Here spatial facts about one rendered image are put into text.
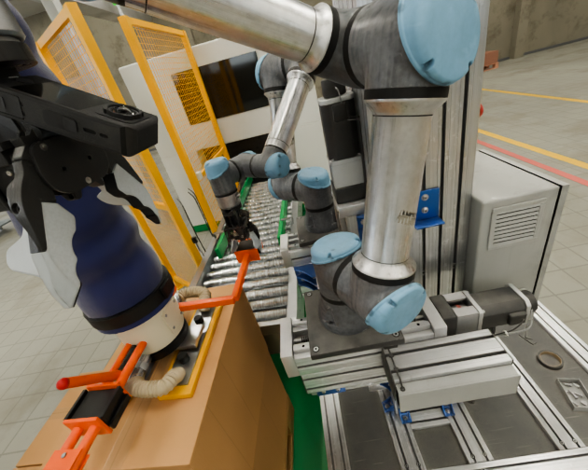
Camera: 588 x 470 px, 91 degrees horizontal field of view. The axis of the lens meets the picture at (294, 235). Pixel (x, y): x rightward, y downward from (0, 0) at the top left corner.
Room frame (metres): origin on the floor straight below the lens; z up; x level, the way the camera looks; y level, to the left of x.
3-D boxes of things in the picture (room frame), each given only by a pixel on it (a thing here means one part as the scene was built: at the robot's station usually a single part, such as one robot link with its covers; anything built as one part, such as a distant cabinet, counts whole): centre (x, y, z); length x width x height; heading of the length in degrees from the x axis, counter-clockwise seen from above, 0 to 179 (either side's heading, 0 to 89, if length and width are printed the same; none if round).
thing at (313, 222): (1.03, -0.13, 1.09); 0.15 x 0.15 x 0.10
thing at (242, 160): (0.97, 0.09, 1.37); 0.11 x 0.11 x 0.08; 47
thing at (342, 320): (0.54, -0.08, 1.09); 0.15 x 0.15 x 0.10
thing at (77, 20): (2.13, 1.00, 1.05); 0.87 x 0.10 x 2.10; 43
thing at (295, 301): (2.14, -0.06, 0.50); 2.31 x 0.05 x 0.19; 171
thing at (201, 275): (2.24, 0.59, 0.50); 2.31 x 0.05 x 0.19; 171
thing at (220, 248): (2.58, 0.47, 0.60); 1.60 x 0.11 x 0.09; 171
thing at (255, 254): (0.92, 0.18, 1.08); 0.09 x 0.08 x 0.05; 80
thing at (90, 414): (0.43, 0.53, 1.07); 0.10 x 0.08 x 0.06; 80
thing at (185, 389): (0.66, 0.39, 0.97); 0.34 x 0.10 x 0.05; 170
